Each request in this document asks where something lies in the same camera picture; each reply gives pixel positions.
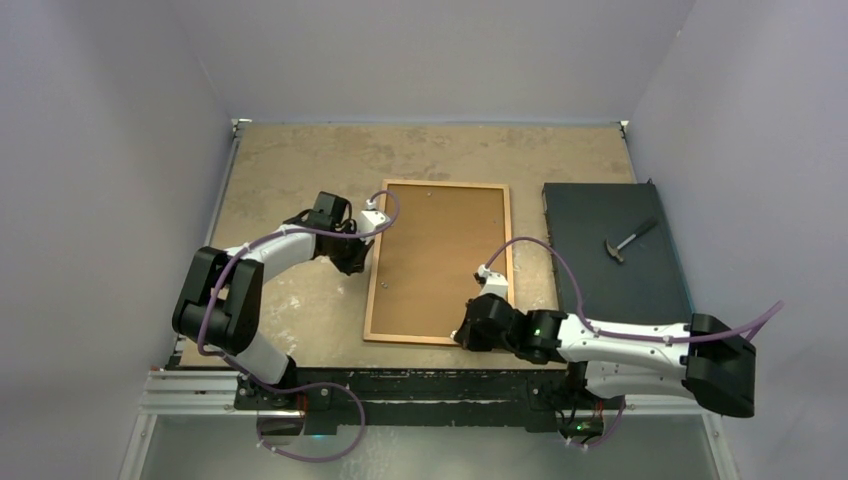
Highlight aluminium rail frame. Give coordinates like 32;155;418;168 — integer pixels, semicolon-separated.
121;123;737;479

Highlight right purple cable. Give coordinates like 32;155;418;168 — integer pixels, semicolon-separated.
478;235;786;452

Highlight small hammer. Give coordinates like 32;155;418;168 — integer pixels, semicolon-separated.
604;217;659;265

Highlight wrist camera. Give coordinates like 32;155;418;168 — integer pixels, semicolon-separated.
354;200;392;238
474;264;510;300

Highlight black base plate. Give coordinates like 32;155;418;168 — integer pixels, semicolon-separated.
234;367;622;435

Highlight purple cable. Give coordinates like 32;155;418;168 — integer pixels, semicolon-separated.
197;189;402;464
478;235;786;452

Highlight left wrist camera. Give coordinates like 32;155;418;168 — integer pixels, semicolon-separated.
354;200;392;238

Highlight black mat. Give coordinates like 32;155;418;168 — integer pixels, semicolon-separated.
542;183;693;337

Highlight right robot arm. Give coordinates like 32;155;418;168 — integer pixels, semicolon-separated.
451;294;757;418

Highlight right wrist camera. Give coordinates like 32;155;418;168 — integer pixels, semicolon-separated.
474;264;510;300

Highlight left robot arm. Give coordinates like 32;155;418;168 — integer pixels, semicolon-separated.
171;191;394;409

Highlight wooden picture frame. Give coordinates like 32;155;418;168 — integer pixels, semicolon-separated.
362;178;514;347

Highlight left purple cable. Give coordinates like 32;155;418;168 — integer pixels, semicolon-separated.
197;189;402;464

